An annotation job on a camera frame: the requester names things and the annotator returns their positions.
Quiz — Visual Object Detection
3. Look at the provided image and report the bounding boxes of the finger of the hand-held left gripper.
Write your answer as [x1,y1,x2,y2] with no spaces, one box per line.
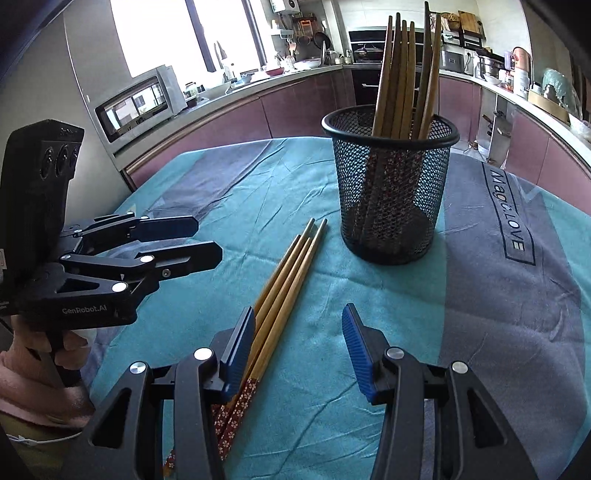
[62,241,223,296]
[62,213,200,252]

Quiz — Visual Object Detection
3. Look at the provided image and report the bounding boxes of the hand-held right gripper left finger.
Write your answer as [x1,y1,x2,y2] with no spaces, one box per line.
[69,305,257,480]

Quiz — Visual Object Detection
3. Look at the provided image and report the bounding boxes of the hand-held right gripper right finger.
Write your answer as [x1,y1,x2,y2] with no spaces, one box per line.
[342,303,539,480]

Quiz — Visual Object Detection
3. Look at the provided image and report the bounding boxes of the wooden chopstick with patterned end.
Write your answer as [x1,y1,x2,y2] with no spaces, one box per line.
[212,235,312,444]
[221,219,329,462]
[254,234,302,319]
[163,218,317,476]

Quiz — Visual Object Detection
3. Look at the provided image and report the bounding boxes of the black mesh utensil holder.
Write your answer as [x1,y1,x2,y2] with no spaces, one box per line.
[321,105,461,265]

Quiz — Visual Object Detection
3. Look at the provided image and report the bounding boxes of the person's left forearm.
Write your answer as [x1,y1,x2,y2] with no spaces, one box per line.
[0,351,95,428]

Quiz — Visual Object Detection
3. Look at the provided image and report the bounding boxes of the person's left hand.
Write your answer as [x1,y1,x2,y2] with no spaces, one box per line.
[11,320,100,370]

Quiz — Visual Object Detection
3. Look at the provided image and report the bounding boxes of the teal and grey printed tablecloth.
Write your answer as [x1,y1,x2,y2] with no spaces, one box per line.
[85,137,591,480]

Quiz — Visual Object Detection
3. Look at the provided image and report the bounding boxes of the white microwave oven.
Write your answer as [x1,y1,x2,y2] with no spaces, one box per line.
[95,65,188,155]

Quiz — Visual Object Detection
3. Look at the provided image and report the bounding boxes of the pink kitchen base cabinets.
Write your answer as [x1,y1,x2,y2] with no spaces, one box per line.
[122,69,591,190]

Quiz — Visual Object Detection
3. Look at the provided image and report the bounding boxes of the kitchen window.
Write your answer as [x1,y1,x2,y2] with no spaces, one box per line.
[108,0,266,79]

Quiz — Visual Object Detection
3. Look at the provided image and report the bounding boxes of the round bamboo steamer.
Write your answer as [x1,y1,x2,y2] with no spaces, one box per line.
[527,90,571,121]

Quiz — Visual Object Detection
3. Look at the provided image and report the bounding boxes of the stainless steel pot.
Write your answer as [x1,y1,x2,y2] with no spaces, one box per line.
[478,54,504,81]

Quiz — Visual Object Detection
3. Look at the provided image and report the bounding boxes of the pink thermos jug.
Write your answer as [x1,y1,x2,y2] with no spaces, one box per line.
[510,46,534,93]

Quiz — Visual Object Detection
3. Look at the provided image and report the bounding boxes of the teal appliance in plastic wrap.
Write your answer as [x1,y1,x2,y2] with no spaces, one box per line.
[541,68,580,112]

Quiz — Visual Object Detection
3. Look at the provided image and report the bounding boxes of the black wall rack with boards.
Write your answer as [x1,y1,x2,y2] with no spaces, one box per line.
[441,9,485,49]

